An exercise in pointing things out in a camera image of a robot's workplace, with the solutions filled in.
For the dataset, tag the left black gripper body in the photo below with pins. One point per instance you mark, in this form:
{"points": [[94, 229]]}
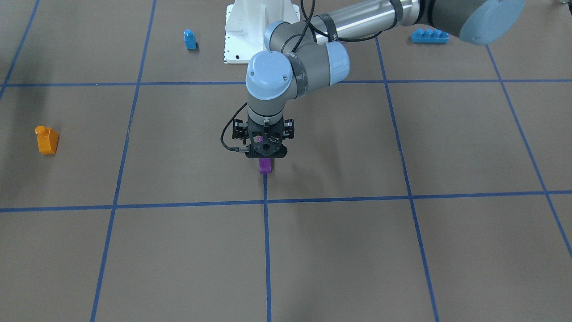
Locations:
{"points": [[238, 130]]}

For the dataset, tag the purple trapezoid block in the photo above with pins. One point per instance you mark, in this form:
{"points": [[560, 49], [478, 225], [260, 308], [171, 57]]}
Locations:
{"points": [[265, 165]]}

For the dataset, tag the orange trapezoid block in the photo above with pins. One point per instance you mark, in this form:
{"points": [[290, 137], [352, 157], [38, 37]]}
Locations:
{"points": [[47, 139]]}

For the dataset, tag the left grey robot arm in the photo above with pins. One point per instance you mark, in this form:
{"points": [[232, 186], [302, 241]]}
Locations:
{"points": [[309, 55]]}

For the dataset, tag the small blue block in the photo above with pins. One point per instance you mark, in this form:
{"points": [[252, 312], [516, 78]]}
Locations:
{"points": [[190, 40]]}

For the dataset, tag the long blue studded block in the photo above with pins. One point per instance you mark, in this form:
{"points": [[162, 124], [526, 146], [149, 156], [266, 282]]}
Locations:
{"points": [[429, 36]]}

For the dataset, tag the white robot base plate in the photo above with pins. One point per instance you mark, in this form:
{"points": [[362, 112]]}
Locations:
{"points": [[245, 25]]}

